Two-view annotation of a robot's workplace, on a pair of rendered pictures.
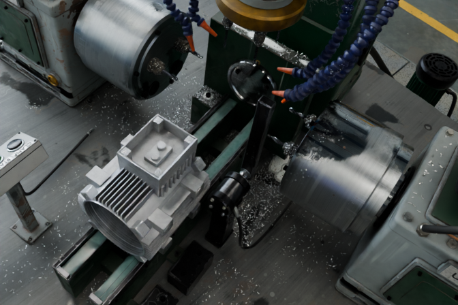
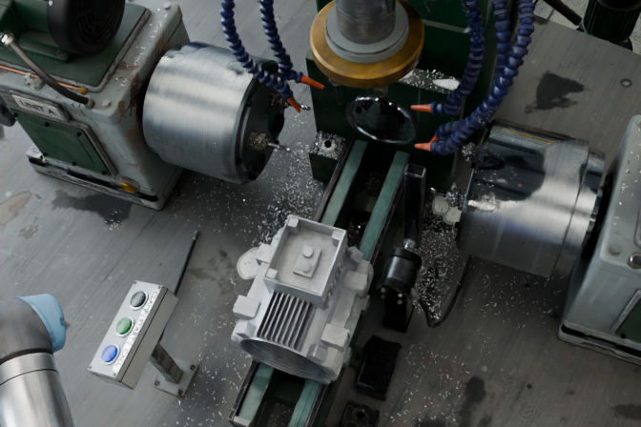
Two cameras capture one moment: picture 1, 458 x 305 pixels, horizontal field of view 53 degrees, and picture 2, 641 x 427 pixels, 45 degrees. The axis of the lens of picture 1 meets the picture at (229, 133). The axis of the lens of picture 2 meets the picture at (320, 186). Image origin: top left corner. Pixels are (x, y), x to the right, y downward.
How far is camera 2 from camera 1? 0.39 m
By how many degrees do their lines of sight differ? 7
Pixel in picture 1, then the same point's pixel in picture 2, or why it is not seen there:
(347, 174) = (532, 216)
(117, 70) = (214, 163)
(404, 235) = (616, 271)
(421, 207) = (628, 233)
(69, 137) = (173, 252)
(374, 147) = (555, 174)
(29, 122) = (116, 247)
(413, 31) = not seen: outside the picture
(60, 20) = (124, 123)
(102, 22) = (177, 111)
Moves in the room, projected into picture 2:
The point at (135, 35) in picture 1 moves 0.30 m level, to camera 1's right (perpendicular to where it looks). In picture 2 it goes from (224, 116) to (391, 96)
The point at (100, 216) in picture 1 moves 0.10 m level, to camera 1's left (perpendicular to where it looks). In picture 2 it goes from (260, 347) to (203, 353)
